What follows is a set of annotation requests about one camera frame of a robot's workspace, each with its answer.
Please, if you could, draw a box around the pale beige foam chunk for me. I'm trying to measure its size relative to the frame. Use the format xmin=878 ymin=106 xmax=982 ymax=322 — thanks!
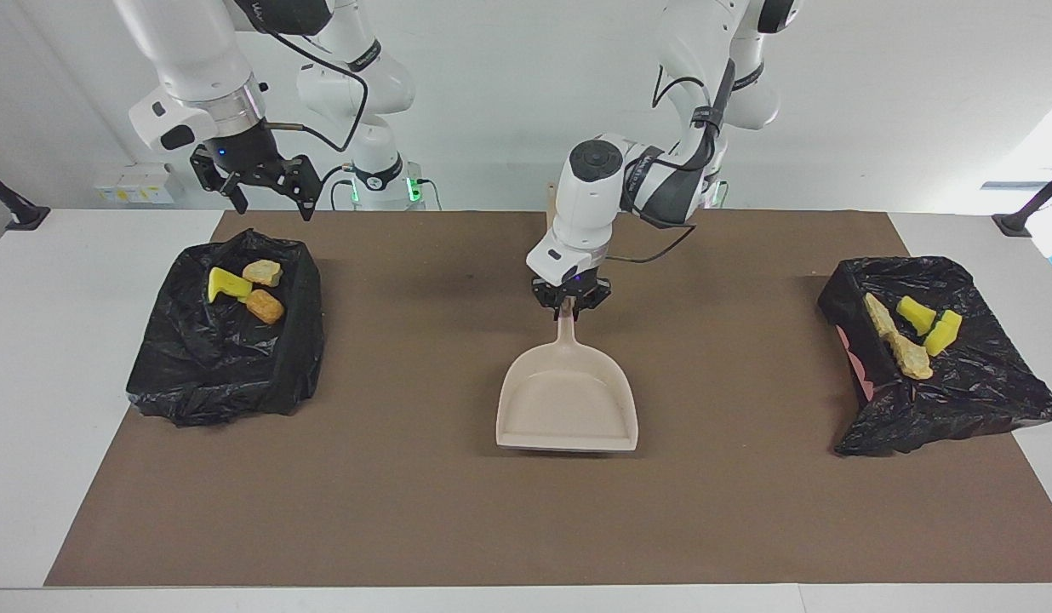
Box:
xmin=890 ymin=332 xmax=934 ymax=381

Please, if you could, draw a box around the brown paper table mat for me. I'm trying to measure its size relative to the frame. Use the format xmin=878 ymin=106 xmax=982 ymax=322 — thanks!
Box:
xmin=45 ymin=210 xmax=1052 ymax=587

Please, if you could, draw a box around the white wall socket box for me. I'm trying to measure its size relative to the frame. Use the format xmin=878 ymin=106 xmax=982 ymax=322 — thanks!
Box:
xmin=92 ymin=162 xmax=176 ymax=205

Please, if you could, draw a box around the orange striped foam piece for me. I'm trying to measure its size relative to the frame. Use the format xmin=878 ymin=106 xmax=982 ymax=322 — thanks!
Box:
xmin=865 ymin=293 xmax=898 ymax=338

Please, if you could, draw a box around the black trash bag on pink bin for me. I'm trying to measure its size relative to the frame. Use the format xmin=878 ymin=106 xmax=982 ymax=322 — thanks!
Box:
xmin=817 ymin=255 xmax=1052 ymax=457

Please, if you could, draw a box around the black trash bag bin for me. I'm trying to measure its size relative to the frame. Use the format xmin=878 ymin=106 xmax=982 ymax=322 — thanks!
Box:
xmin=126 ymin=228 xmax=327 ymax=427

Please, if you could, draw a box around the pink bin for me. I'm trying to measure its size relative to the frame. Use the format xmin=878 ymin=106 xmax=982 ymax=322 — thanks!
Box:
xmin=836 ymin=326 xmax=878 ymax=403

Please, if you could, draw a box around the brown bread roll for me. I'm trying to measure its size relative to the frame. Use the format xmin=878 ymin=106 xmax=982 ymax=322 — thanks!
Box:
xmin=245 ymin=289 xmax=286 ymax=326

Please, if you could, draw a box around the beige plastic dustpan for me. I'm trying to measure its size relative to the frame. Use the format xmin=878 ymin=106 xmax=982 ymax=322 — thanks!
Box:
xmin=495 ymin=309 xmax=639 ymax=452

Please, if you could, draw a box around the yellow sponge piece green backing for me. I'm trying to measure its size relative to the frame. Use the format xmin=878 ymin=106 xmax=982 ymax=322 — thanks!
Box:
xmin=207 ymin=266 xmax=254 ymax=304

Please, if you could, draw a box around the small yellow sponge piece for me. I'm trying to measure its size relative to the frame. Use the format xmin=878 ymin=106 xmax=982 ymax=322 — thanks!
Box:
xmin=896 ymin=295 xmax=937 ymax=335

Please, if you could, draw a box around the black camera stand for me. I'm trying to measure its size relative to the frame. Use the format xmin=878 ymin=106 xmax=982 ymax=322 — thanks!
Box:
xmin=0 ymin=162 xmax=50 ymax=231
xmin=992 ymin=164 xmax=1052 ymax=238

